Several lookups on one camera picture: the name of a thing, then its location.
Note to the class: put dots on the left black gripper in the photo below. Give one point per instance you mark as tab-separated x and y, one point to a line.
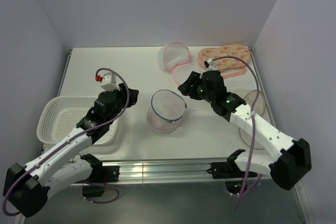
122	93

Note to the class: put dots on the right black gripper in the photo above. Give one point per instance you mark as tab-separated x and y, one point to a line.
186	87

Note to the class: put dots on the grey trimmed mesh laundry bag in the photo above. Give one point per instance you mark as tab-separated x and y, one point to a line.
166	111

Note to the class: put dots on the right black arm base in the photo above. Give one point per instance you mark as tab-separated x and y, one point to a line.
230	172

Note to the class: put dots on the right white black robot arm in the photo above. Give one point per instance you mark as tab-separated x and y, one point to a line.
288	160

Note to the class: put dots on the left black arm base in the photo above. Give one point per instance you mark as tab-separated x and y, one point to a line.
100	182

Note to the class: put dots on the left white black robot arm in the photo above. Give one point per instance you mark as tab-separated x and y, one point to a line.
29	187

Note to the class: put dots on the pink trimmed mesh laundry bag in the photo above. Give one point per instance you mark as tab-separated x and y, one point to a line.
174	58

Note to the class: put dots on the peach patterned laundry bag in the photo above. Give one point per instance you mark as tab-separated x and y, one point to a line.
227	66

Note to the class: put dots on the clear mesh laundry bag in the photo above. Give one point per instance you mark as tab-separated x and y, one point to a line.
260	111

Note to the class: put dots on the white plastic basket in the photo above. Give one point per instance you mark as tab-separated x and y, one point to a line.
60	116

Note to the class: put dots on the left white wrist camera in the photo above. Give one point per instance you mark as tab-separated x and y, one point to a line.
107	81

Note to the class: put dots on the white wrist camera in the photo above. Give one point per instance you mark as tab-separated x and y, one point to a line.
210	65
107	81

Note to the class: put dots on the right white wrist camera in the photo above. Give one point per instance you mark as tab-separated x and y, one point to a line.
210	65

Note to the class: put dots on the aluminium mounting rail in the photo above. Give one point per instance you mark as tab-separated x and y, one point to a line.
164	171

